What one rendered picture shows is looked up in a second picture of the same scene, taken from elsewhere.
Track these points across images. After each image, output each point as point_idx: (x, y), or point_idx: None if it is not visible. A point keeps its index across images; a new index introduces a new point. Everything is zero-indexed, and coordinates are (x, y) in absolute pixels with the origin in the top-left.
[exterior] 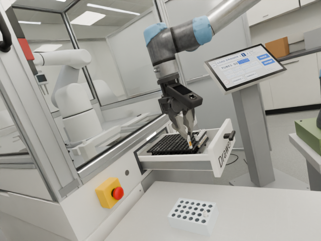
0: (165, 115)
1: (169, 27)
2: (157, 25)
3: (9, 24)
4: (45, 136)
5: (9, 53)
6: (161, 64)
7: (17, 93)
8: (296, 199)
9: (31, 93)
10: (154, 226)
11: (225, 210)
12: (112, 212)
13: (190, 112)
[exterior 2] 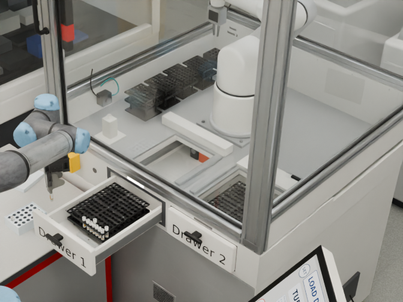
0: (169, 191)
1: (40, 110)
2: (34, 100)
3: (52, 18)
4: (51, 90)
5: (48, 35)
6: None
7: (46, 57)
8: None
9: (51, 62)
10: (43, 201)
11: (17, 240)
12: (75, 174)
13: (46, 178)
